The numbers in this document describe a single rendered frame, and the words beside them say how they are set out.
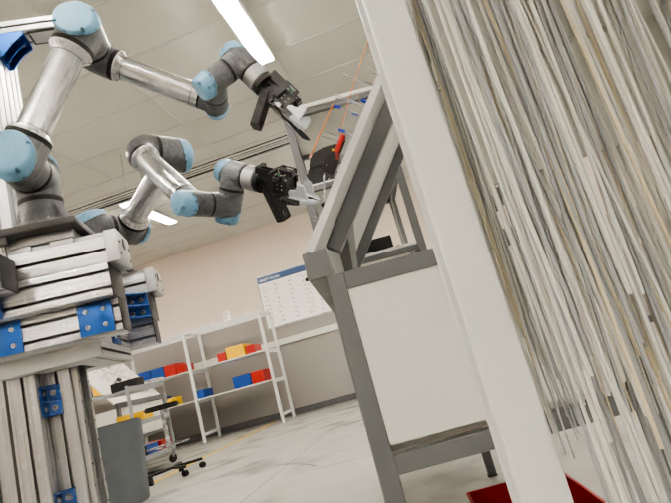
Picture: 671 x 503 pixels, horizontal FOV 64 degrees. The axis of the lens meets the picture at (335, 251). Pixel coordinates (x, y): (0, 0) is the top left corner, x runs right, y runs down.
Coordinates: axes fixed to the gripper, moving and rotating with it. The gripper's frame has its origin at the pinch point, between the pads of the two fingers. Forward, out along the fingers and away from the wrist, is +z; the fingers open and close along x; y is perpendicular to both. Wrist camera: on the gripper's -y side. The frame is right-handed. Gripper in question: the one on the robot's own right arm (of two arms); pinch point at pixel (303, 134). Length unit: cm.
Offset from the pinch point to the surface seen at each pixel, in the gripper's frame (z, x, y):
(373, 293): 48, -26, -18
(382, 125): 17.0, -10.4, 14.8
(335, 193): 25.1, -25.7, -8.6
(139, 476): 8, 274, -234
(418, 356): 64, -27, -21
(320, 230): 29.1, -26.2, -17.0
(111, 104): -249, 285, -56
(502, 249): 58, -74, -4
